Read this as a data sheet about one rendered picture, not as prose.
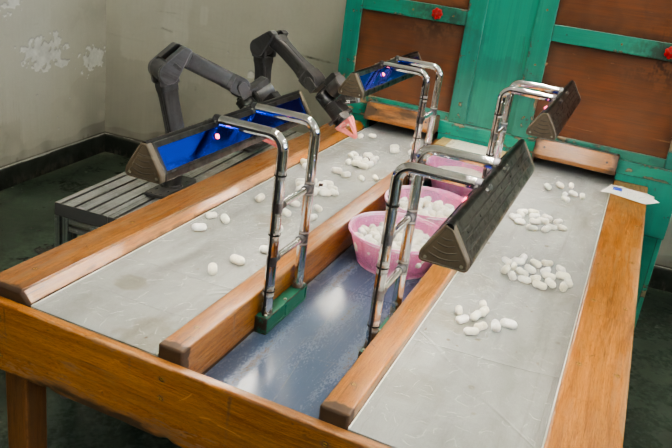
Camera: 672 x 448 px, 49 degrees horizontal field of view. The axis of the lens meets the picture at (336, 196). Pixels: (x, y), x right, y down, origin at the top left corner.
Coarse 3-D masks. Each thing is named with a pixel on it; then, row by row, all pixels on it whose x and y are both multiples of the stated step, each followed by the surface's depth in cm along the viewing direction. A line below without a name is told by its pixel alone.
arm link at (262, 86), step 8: (256, 80) 235; (264, 80) 234; (240, 88) 227; (248, 88) 229; (256, 88) 232; (264, 88) 235; (272, 88) 235; (240, 96) 231; (248, 96) 230; (264, 96) 235
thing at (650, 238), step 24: (360, 120) 302; (480, 144) 284; (504, 144) 280; (528, 144) 276; (552, 168) 279; (576, 168) 283; (624, 168) 265; (648, 168) 262; (648, 192) 264; (648, 216) 266; (648, 240) 271; (648, 264) 274
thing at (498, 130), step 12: (516, 84) 231; (528, 84) 230; (540, 84) 229; (504, 96) 219; (528, 96) 217; (540, 96) 214; (552, 96) 214; (504, 108) 235; (504, 120) 236; (492, 132) 224; (504, 132) 238; (492, 144) 225; (492, 156) 226
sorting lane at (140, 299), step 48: (336, 144) 273; (384, 144) 281; (288, 192) 219; (192, 240) 180; (240, 240) 183; (288, 240) 187; (96, 288) 152; (144, 288) 155; (192, 288) 157; (144, 336) 138
